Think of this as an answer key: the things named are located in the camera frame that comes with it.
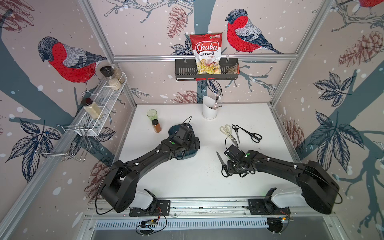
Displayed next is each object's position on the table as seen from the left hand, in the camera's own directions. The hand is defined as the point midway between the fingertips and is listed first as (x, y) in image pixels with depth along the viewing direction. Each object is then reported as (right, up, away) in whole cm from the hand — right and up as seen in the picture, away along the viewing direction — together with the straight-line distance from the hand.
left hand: (196, 140), depth 86 cm
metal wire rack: (-52, +4, -28) cm, 59 cm away
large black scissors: (+16, -19, 0) cm, 25 cm away
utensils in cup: (+18, +33, +35) cm, 51 cm away
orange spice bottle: (-27, +8, +12) cm, 31 cm away
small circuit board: (-23, -38, -15) cm, 47 cm away
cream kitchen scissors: (+22, +4, +18) cm, 28 cm away
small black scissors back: (+29, +6, +21) cm, 36 cm away
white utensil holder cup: (+9, +17, +19) cm, 27 cm away
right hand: (+20, -17, 0) cm, 26 cm away
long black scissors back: (+40, 0, +15) cm, 43 cm away
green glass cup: (-33, +15, +22) cm, 43 cm away
